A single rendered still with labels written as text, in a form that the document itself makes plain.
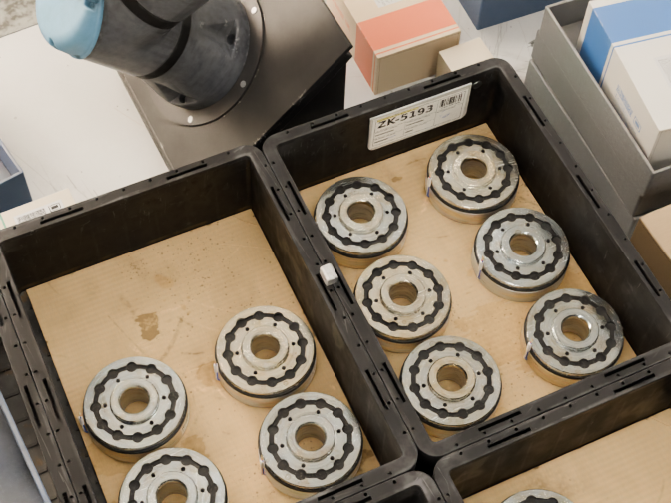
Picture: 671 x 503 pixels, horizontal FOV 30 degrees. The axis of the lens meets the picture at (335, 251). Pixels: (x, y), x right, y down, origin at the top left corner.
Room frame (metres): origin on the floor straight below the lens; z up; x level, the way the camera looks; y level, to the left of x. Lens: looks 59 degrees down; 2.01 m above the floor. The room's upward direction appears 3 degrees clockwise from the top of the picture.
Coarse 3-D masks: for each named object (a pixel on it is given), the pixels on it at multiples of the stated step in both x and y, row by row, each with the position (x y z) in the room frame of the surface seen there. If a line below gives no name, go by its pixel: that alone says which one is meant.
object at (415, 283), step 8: (392, 280) 0.66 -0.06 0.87; (400, 280) 0.66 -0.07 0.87; (408, 280) 0.66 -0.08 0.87; (416, 280) 0.66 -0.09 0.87; (384, 288) 0.65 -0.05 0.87; (416, 288) 0.65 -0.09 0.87; (424, 288) 0.65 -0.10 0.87; (384, 296) 0.64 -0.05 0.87; (424, 296) 0.64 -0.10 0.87; (384, 304) 0.63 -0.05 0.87; (392, 304) 0.63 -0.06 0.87; (416, 304) 0.63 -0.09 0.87; (392, 312) 0.62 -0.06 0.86; (400, 312) 0.62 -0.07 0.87; (408, 312) 0.62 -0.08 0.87; (416, 312) 0.63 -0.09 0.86
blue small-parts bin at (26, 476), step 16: (0, 400) 0.38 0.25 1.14; (0, 416) 0.40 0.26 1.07; (0, 432) 0.38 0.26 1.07; (16, 432) 0.36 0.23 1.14; (0, 448) 0.37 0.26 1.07; (16, 448) 0.37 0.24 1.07; (0, 464) 0.36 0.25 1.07; (16, 464) 0.36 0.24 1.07; (32, 464) 0.33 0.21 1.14; (0, 480) 0.34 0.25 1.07; (16, 480) 0.34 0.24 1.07; (32, 480) 0.35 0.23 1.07; (0, 496) 0.33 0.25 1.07; (16, 496) 0.33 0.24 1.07; (32, 496) 0.33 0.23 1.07; (48, 496) 0.31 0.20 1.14
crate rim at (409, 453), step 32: (224, 160) 0.76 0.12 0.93; (256, 160) 0.76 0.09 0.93; (128, 192) 0.71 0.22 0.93; (32, 224) 0.67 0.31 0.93; (288, 224) 0.68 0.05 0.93; (0, 256) 0.63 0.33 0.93; (0, 288) 0.59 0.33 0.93; (320, 288) 0.61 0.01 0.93; (32, 352) 0.53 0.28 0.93; (352, 352) 0.54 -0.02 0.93; (64, 416) 0.46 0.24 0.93; (384, 416) 0.48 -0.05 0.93; (64, 448) 0.43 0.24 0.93; (416, 448) 0.45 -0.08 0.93; (352, 480) 0.41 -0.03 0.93; (384, 480) 0.41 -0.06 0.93
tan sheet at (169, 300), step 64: (128, 256) 0.70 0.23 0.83; (192, 256) 0.70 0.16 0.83; (256, 256) 0.70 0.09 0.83; (64, 320) 0.61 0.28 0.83; (128, 320) 0.62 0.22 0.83; (192, 320) 0.62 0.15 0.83; (64, 384) 0.54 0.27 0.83; (192, 384) 0.55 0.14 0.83; (320, 384) 0.55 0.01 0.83; (192, 448) 0.48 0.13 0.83; (256, 448) 0.48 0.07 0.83
